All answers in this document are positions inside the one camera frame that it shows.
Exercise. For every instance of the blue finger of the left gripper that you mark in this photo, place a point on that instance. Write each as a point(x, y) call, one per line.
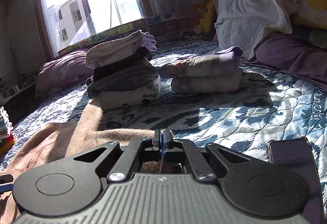
point(4, 188)

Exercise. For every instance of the pale folded garment bottom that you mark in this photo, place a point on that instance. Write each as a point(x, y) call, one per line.
point(216, 84)

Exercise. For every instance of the window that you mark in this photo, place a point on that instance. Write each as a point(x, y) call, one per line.
point(70, 21)

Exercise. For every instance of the cream folded garment on top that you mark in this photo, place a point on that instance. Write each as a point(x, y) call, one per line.
point(116, 50)

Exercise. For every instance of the white panda folded garment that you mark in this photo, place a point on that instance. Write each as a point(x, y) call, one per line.
point(116, 99)

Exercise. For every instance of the black folded garment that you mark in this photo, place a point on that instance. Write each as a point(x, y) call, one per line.
point(137, 58)

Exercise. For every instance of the red yellow folded item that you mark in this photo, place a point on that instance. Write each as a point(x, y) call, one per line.
point(6, 144)

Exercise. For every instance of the colourful alphabet play mat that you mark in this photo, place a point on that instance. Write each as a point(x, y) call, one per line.
point(160, 26)

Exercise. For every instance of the grey folded garment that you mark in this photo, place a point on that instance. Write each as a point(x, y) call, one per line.
point(120, 77)

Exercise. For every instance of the yellow plush toy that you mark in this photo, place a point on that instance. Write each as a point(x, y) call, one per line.
point(206, 19)

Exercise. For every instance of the beige fleece sweater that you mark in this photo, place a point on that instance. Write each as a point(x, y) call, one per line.
point(58, 140)

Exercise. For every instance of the blue patterned quilt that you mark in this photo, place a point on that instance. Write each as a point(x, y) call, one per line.
point(269, 105)

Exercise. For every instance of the floral folded garment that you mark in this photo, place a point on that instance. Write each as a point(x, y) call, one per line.
point(219, 63)

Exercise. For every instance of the white pillow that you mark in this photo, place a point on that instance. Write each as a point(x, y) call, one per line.
point(245, 23)

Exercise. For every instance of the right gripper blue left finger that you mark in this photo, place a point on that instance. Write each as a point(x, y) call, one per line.
point(130, 159)

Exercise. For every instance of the striped folded clothes stack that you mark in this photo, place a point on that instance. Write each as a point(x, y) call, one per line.
point(5, 124)

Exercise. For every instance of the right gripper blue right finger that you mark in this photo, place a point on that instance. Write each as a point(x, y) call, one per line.
point(186, 153)

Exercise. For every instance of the purple rolled duvet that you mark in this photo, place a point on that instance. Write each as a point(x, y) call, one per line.
point(62, 73)

